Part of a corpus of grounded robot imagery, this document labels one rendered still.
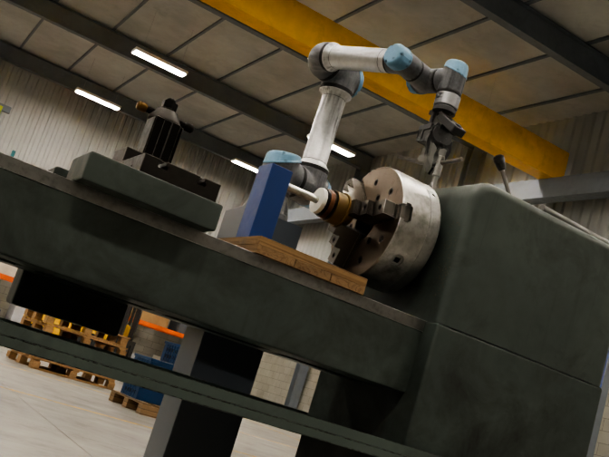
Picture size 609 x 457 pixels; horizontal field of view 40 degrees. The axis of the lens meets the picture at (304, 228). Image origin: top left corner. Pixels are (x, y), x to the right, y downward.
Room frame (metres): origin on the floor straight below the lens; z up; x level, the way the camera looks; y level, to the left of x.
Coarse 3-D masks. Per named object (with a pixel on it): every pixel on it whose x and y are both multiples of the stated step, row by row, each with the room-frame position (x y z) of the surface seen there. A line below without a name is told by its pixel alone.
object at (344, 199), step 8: (328, 192) 2.08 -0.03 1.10; (336, 192) 2.10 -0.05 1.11; (328, 200) 2.07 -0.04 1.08; (336, 200) 2.09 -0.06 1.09; (344, 200) 2.09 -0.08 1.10; (328, 208) 2.08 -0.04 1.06; (336, 208) 2.08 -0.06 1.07; (344, 208) 2.09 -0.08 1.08; (320, 216) 2.10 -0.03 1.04; (328, 216) 2.10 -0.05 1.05; (336, 216) 2.09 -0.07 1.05; (344, 216) 2.09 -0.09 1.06; (336, 224) 2.12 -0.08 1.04; (344, 224) 2.14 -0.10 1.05
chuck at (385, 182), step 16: (368, 176) 2.22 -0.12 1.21; (384, 176) 2.14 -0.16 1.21; (400, 176) 2.08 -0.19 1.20; (368, 192) 2.19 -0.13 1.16; (384, 192) 2.12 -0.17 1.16; (400, 192) 2.06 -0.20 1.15; (416, 192) 2.07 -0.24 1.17; (416, 208) 2.05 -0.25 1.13; (352, 224) 2.23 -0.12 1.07; (384, 224) 2.08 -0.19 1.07; (400, 224) 2.03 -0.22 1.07; (416, 224) 2.05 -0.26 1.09; (368, 240) 2.13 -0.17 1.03; (384, 240) 2.06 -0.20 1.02; (400, 240) 2.04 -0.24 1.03; (416, 240) 2.06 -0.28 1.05; (352, 256) 2.18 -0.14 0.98; (368, 256) 2.11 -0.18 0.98; (384, 256) 2.06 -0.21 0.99; (416, 256) 2.08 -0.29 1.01; (352, 272) 2.16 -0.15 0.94; (368, 272) 2.10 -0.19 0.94; (384, 272) 2.10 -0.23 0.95; (400, 272) 2.10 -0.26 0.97
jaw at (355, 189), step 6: (348, 180) 2.22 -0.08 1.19; (354, 180) 2.21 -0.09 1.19; (348, 186) 2.18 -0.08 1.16; (354, 186) 2.20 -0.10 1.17; (360, 186) 2.21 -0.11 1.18; (342, 192) 2.15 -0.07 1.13; (348, 192) 2.16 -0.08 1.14; (354, 192) 2.18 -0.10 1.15; (360, 192) 2.19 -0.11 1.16; (354, 198) 2.16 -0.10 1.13; (360, 198) 2.18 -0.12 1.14
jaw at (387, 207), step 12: (360, 204) 2.09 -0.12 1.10; (372, 204) 2.07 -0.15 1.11; (384, 204) 2.03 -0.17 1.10; (396, 204) 2.05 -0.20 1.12; (408, 204) 2.05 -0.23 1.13; (360, 216) 2.09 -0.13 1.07; (372, 216) 2.07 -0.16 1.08; (384, 216) 2.05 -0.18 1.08; (396, 216) 2.05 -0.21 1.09; (408, 216) 2.05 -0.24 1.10
